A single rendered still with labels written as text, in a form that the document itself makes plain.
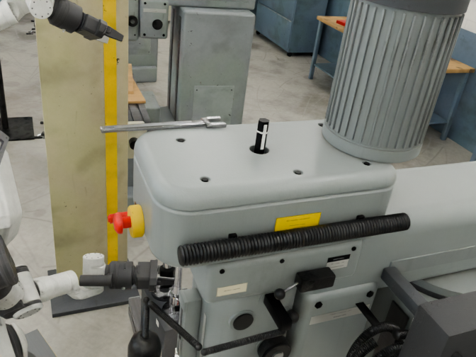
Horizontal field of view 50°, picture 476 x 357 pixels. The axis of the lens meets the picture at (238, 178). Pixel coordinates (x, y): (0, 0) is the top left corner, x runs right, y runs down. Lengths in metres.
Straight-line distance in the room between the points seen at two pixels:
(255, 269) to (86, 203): 2.12
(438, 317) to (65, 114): 2.16
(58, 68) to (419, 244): 1.94
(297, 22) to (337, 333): 7.32
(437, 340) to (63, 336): 2.49
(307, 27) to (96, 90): 6.04
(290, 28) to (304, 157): 7.38
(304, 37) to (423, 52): 7.53
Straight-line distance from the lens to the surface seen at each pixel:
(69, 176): 2.88
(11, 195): 1.32
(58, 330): 3.19
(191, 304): 1.10
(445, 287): 1.30
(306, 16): 8.34
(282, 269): 0.98
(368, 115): 0.96
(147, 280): 1.63
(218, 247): 0.83
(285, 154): 0.94
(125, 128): 0.97
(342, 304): 1.15
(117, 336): 3.12
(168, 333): 1.63
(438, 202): 1.20
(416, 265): 1.22
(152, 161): 0.88
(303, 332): 1.15
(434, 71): 0.96
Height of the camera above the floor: 2.31
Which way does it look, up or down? 30 degrees down
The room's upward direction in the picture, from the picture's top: 8 degrees clockwise
